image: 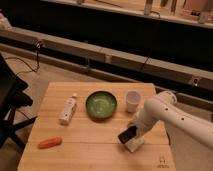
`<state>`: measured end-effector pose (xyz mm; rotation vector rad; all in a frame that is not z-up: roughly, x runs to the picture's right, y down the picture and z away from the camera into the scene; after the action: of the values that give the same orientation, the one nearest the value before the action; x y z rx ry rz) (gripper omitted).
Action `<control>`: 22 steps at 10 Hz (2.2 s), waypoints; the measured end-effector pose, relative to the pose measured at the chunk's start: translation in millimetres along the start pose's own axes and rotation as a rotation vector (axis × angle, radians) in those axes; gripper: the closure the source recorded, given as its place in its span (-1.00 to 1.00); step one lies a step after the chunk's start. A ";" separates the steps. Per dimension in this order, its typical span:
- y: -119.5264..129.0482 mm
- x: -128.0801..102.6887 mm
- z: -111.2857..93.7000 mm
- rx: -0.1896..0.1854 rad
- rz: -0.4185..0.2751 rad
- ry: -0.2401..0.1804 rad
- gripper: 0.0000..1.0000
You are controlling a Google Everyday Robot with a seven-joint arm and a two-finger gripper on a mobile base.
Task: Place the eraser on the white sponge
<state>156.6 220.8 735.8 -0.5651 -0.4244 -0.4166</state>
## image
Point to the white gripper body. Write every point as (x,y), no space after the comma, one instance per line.
(137,125)

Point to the black office chair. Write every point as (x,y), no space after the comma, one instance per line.
(12,97)

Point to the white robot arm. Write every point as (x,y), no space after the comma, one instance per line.
(161,107)

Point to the white plastic cup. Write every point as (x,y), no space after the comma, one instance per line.
(133,99)

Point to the white bottle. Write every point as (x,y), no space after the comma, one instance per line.
(68,110)

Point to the green bowl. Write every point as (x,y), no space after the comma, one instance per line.
(101,104)

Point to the black eraser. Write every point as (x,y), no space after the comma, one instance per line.
(127,135)

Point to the orange carrot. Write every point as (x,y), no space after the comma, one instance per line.
(50,143)

